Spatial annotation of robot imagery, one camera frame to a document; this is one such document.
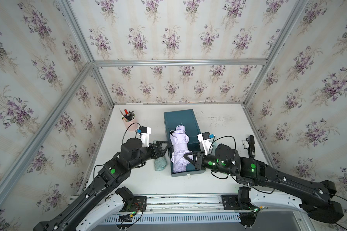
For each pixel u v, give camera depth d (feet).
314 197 1.34
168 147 2.05
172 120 2.68
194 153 1.87
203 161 1.72
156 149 1.88
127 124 3.16
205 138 1.84
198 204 2.45
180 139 2.02
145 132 1.98
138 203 2.40
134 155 1.68
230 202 2.41
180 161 1.97
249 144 3.02
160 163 2.71
